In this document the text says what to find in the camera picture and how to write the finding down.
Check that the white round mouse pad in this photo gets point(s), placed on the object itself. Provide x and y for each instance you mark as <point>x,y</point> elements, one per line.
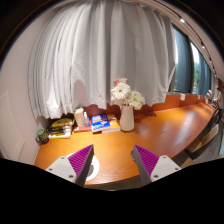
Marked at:
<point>93,169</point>

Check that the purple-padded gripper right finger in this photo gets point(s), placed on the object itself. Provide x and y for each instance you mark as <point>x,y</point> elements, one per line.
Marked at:
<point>152,167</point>

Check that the white tissue roll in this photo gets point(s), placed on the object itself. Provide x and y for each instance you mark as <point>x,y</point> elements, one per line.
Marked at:
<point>79,116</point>

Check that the white curtain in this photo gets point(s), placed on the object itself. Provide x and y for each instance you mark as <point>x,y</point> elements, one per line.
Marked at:
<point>85,46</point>

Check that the white ceramic vase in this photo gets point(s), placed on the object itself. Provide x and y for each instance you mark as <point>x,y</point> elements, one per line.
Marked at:
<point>127,118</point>

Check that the wooden chair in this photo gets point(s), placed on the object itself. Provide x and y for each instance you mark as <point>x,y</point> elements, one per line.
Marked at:
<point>200,145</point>

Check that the orange book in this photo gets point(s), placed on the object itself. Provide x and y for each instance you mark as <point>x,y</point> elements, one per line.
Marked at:
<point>114,124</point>

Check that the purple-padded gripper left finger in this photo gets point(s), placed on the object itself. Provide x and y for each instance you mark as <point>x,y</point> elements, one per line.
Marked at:
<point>63,168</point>

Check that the white gerbera flower bouquet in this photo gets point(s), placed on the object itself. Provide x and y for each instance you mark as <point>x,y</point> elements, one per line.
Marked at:
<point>123,95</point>

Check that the blue book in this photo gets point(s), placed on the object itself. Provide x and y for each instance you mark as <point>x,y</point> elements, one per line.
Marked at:
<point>100,122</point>

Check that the stack of books yellow black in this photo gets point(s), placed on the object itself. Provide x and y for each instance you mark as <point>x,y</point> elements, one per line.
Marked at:
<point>60,128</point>

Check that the dark window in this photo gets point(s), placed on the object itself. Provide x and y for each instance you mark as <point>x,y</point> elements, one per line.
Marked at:
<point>192,73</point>

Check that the small clear sanitizer bottle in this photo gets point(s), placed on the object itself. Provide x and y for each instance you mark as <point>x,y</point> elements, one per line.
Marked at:
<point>86,120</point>

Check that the white wall outlet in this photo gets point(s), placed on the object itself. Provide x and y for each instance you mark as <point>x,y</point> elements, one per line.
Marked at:
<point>182,97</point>

